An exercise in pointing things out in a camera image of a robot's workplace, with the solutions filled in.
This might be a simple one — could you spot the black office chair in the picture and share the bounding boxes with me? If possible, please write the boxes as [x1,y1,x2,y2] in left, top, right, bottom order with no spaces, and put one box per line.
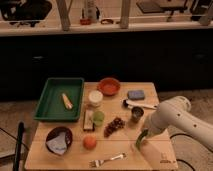
[0,0,52,27]

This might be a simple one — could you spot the blue sponge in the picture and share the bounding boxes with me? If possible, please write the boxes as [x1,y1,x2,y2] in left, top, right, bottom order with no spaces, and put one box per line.
[127,90,145,100]

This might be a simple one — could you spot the black pole left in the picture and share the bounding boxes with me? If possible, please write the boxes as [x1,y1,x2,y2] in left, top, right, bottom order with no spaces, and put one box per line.
[12,122,24,171]

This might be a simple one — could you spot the purple grape bunch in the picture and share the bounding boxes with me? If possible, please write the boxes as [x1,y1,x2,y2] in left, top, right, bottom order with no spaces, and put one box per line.
[104,117,125,137]

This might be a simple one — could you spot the black cable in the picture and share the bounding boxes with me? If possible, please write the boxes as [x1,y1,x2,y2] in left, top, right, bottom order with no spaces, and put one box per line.
[169,132,213,171]

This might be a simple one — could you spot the white bottle on shelf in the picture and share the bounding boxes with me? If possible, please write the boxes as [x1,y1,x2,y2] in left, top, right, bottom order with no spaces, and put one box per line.
[84,0,97,23]

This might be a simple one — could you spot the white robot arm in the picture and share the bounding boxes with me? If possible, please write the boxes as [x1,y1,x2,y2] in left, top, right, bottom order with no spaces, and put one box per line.
[142,96,213,151]

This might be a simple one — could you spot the dark metal cup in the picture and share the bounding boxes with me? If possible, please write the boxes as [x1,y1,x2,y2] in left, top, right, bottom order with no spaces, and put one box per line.
[131,107,144,123]

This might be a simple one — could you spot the white handled knife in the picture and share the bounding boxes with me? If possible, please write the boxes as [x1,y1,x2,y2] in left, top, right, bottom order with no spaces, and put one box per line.
[123,99,157,110]

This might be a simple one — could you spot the grey cloth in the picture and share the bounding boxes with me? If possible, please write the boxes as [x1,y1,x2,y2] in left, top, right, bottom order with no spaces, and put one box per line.
[46,132,67,155]

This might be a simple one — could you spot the white paper cup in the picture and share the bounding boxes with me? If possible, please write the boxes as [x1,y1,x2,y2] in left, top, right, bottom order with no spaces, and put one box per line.
[88,90,103,107]

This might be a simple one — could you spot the orange bowl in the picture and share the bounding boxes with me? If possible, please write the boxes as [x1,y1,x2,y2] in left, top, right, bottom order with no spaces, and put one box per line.
[97,77,120,96]

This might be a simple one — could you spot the orange fruit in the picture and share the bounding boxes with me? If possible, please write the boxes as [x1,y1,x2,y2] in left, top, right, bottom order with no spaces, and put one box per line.
[83,135,97,150]

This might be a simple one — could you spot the corn cob piece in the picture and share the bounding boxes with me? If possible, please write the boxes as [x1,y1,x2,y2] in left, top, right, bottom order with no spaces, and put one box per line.
[62,93,73,110]

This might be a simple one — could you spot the green plastic tray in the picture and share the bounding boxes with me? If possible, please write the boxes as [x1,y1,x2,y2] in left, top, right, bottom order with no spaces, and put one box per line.
[34,78,84,122]

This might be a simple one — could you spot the dark bowl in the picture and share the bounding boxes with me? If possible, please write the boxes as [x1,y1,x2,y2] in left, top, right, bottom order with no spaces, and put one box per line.
[45,126,73,154]

